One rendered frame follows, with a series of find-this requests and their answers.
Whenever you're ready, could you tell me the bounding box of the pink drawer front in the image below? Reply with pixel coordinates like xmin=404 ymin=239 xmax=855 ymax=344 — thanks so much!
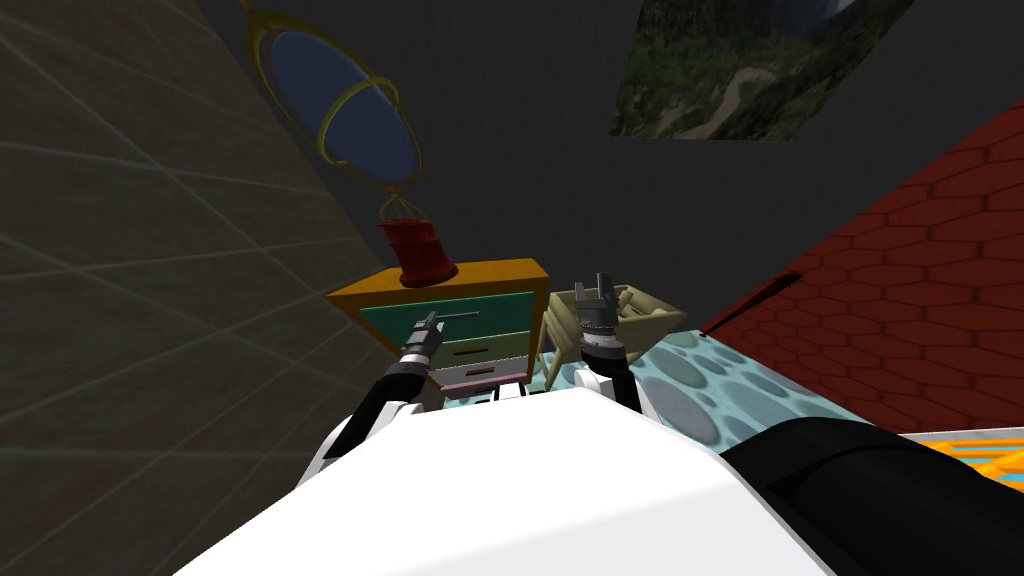
xmin=439 ymin=375 xmax=529 ymax=401

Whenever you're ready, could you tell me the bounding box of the landscape picture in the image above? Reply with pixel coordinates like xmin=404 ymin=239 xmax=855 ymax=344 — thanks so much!
xmin=609 ymin=0 xmax=917 ymax=144

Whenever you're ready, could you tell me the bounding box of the oval mirror with gold frame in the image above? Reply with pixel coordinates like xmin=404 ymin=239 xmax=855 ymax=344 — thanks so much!
xmin=239 ymin=0 xmax=425 ymax=192

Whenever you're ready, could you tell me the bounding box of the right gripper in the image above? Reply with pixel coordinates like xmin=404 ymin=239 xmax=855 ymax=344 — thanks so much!
xmin=573 ymin=271 xmax=621 ymax=325

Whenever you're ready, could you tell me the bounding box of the teal drawer front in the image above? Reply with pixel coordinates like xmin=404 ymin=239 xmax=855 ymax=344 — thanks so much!
xmin=359 ymin=291 xmax=537 ymax=355

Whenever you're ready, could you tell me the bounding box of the red vase with gold wire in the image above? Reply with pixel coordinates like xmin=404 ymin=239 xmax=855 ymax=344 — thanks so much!
xmin=376 ymin=185 xmax=460 ymax=289

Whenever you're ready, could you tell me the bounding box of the pale green drawer front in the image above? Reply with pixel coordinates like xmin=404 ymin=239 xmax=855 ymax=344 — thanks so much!
xmin=427 ymin=329 xmax=534 ymax=372

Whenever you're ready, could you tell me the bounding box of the white drawer front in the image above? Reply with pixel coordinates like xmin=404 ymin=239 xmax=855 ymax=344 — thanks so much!
xmin=435 ymin=356 xmax=530 ymax=388

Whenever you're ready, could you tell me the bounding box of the orange chest of drawers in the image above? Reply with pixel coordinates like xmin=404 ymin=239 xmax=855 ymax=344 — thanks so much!
xmin=325 ymin=257 xmax=552 ymax=400

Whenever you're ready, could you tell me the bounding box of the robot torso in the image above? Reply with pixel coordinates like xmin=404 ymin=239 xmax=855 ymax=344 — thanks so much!
xmin=171 ymin=382 xmax=841 ymax=576

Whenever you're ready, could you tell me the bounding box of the beige wooden chair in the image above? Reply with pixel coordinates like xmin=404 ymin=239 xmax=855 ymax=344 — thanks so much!
xmin=534 ymin=283 xmax=689 ymax=392

